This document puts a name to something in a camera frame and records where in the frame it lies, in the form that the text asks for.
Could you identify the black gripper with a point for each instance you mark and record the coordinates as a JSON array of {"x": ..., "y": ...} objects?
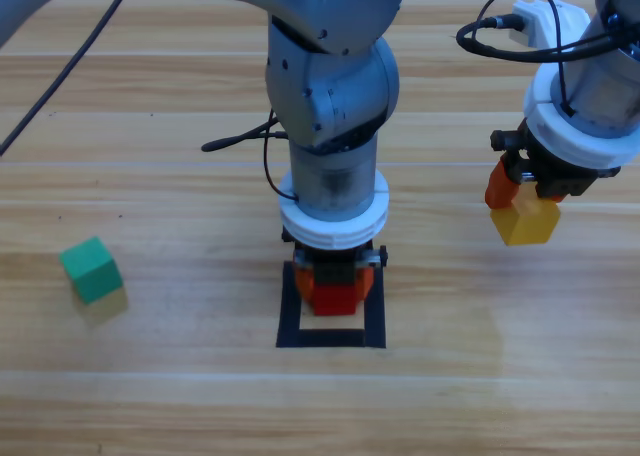
[
  {"x": 335, "y": 266},
  {"x": 560, "y": 178}
]

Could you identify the red wooden cube block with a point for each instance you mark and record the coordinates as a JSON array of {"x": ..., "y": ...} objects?
[{"x": 335, "y": 301}]

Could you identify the yellow wooden cube block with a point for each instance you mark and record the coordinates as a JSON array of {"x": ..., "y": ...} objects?
[{"x": 525, "y": 223}]

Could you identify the green wooden cube block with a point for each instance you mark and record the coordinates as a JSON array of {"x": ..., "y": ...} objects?
[{"x": 90, "y": 271}]

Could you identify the black tape square outline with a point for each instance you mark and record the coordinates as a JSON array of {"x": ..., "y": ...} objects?
[{"x": 330, "y": 338}]

